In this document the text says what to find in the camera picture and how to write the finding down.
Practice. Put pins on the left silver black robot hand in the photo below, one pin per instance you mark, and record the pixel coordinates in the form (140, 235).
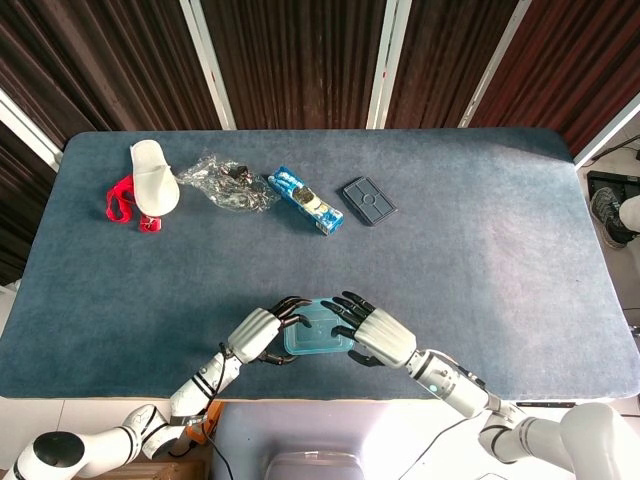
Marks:
(252, 332)

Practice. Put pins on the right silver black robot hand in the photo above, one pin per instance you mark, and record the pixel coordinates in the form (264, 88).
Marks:
(387, 337)

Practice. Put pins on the clear plastic food container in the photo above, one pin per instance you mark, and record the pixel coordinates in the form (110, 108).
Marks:
(317, 337)

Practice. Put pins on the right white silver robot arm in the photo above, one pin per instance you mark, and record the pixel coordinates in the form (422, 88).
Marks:
(450, 385)

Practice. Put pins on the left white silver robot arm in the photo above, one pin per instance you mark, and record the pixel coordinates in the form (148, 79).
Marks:
(192, 392)

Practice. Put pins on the blue snack package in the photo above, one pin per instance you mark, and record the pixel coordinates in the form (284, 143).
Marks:
(305, 200)

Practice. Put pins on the blue carpet table cloth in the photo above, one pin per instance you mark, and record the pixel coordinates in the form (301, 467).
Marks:
(450, 280)

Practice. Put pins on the orange plastic object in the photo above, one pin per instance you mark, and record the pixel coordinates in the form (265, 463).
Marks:
(216, 412)

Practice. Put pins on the grey robot torso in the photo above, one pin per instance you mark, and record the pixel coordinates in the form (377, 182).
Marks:
(320, 430)

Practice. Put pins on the crumpled clear plastic bag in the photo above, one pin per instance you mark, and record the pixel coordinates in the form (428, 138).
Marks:
(220, 192)

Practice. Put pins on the small black object in bag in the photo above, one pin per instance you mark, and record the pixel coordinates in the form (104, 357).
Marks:
(242, 173)

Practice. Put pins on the thin black bar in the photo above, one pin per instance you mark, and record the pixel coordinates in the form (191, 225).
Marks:
(545, 403)

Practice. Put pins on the white slipper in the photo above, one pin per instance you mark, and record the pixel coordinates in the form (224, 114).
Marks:
(152, 185)

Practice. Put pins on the dark grey sneaker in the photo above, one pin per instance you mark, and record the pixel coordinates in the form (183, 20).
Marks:
(606, 215)

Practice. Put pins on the white trouser leg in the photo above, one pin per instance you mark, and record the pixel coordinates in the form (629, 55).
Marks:
(631, 215)

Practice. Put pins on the black flat floor device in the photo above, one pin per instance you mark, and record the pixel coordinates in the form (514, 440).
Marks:
(612, 180)

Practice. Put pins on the dark brown curtain panel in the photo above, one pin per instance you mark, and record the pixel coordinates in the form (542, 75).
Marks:
(300, 60)
(570, 55)
(440, 60)
(100, 60)

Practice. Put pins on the white frame post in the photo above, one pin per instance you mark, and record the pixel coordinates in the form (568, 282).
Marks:
(30, 130)
(607, 130)
(210, 65)
(387, 65)
(492, 65)

